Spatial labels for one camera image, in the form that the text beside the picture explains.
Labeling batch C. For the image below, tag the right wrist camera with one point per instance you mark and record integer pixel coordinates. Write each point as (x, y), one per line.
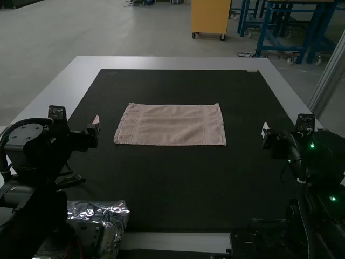
(305, 122)

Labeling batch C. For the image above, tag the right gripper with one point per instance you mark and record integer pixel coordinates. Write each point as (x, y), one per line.
(277, 144)

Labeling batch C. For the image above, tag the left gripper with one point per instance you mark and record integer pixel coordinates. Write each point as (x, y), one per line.
(83, 141)

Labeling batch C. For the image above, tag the yellow wheeled cart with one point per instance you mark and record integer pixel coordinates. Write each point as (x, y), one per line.
(210, 16)

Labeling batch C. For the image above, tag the blue metal frame trolley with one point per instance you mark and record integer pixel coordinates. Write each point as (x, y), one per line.
(293, 29)
(249, 19)

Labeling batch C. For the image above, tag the aluminium frame post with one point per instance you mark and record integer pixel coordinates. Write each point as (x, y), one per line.
(327, 78)

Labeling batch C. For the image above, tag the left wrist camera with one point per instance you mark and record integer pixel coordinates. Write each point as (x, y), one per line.
(56, 112)

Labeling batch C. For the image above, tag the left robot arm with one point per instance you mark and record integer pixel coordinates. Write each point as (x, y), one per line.
(24, 151)

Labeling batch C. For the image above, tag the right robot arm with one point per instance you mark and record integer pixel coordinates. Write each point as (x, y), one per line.
(328, 162)

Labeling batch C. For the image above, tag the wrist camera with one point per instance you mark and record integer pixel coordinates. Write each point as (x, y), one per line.
(305, 122)
(56, 112)

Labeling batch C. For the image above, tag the silver foil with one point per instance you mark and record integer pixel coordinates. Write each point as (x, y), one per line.
(107, 213)

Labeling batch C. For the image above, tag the black mat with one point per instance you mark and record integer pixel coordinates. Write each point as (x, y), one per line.
(175, 183)

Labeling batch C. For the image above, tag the pale towel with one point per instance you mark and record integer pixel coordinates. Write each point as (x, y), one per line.
(169, 125)

